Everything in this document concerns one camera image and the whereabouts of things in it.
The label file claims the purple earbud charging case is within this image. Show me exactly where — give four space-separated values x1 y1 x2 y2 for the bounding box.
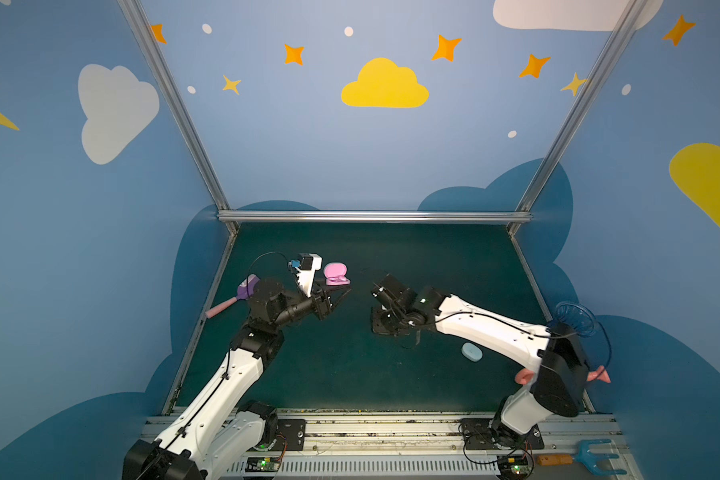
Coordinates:
323 262 351 286

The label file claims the light blue earbud charging case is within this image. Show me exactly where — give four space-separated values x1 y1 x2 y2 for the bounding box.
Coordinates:
461 342 483 362

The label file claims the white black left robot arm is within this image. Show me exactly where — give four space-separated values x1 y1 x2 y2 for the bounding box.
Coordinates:
122 278 351 479

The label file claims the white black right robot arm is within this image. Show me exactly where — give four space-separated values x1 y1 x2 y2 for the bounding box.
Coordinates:
371 275 590 445

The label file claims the purple pink toy scoop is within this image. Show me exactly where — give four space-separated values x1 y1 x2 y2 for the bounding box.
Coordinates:
205 274 259 319

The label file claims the pink toy watering can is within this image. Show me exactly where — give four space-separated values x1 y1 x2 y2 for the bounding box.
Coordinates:
514 365 611 385

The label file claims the green controller circuit board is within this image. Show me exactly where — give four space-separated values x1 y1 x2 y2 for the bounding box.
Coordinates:
244 457 282 475
496 456 533 480

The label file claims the blue toy garden fork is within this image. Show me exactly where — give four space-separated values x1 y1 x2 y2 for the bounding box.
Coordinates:
533 437 628 477

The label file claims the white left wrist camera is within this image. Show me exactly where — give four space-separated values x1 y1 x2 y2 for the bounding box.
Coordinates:
288 253 323 297

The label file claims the aluminium back frame rail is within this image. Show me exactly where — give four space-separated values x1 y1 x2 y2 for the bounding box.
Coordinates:
217 210 532 224

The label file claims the aluminium left side rail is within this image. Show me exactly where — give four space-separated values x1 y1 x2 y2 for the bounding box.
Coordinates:
160 233 237 415

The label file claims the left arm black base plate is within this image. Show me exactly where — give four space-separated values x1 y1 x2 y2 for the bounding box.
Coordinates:
255 419 306 452

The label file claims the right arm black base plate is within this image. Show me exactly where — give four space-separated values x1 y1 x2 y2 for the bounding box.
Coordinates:
458 418 545 450

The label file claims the aluminium right corner post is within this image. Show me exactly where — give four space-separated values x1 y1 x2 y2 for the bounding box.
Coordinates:
507 0 649 238

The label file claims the aluminium corner post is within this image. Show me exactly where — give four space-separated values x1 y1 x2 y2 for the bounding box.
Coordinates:
117 0 229 215
507 0 649 238

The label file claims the aluminium left corner post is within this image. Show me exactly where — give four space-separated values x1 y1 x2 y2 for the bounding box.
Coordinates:
117 0 229 215

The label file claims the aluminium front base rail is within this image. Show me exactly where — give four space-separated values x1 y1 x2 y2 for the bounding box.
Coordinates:
218 409 642 479

